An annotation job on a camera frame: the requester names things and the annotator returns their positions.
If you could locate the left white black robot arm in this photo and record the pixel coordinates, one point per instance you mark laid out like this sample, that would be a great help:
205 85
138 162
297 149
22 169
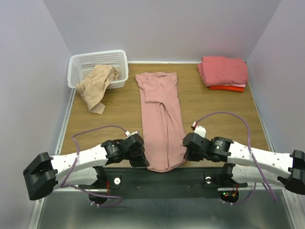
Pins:
84 169

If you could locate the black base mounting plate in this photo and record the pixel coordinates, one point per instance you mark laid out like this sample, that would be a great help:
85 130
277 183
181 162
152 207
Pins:
181 182

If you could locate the aluminium extrusion frame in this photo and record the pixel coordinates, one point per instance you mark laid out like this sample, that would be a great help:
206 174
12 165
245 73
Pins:
38 204

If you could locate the beige crumpled t shirt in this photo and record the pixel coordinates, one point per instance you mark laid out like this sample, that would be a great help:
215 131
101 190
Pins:
92 88

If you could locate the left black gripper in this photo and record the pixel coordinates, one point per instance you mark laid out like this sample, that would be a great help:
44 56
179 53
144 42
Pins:
139 159

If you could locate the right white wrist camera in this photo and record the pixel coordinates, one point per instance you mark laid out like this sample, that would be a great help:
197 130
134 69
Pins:
200 130

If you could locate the folded orange red shirt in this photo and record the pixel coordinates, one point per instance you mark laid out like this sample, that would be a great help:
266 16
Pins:
227 88

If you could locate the folded coral pink shirt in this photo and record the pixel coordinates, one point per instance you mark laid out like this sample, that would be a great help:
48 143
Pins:
219 70

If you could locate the dusty pink t shirt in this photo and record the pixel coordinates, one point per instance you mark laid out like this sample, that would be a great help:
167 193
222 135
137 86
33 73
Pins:
162 125

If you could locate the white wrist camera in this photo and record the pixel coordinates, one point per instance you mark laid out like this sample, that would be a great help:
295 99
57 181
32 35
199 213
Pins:
127 133
200 130

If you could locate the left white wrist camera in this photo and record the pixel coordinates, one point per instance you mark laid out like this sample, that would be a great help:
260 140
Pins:
127 133

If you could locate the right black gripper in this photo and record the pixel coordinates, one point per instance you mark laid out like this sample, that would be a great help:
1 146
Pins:
193 153

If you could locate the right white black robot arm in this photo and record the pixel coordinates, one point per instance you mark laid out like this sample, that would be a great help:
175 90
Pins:
250 165

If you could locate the folded light pink shirt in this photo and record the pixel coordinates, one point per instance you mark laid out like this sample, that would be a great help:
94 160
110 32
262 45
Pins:
238 85

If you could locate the white plastic laundry basket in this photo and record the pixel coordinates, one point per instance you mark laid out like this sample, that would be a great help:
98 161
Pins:
81 65

